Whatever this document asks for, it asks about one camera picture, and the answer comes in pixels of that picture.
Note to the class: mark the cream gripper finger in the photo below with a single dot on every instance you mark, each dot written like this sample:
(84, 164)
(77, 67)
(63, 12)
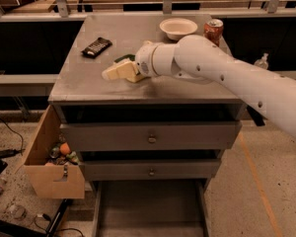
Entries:
(121, 70)

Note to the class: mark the green and yellow sponge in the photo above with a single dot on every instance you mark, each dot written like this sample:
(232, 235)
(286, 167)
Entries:
(138, 77)

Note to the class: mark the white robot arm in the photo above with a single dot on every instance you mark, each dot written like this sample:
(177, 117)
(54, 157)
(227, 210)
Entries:
(196, 58)

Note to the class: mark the grey metal drawer cabinet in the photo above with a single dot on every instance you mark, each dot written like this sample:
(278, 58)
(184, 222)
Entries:
(82, 95)

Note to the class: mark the top grey drawer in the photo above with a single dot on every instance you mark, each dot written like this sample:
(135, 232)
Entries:
(131, 136)

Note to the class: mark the middle grey drawer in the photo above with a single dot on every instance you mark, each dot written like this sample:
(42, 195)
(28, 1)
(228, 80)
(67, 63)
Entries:
(120, 170)

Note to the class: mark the open bottom grey drawer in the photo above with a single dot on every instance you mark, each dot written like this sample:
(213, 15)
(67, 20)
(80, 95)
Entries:
(171, 208)

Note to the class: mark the black snack bag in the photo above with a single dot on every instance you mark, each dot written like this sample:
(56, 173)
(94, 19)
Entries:
(94, 49)

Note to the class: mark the white paper bowl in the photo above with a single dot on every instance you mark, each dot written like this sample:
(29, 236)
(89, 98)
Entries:
(177, 28)

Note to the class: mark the crumpled orange soda can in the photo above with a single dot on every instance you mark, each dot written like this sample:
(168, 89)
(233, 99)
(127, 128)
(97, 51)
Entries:
(213, 30)

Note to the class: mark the orange ball in box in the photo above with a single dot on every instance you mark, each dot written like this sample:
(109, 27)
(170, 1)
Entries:
(64, 149)

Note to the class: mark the cardboard box of items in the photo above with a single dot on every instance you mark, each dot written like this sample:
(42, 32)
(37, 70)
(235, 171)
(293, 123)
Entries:
(51, 181)

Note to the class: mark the clear hand sanitizer bottle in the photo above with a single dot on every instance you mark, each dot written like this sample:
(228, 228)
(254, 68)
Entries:
(262, 62)

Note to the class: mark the glass jar on floor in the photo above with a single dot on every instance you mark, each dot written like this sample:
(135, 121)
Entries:
(17, 211)

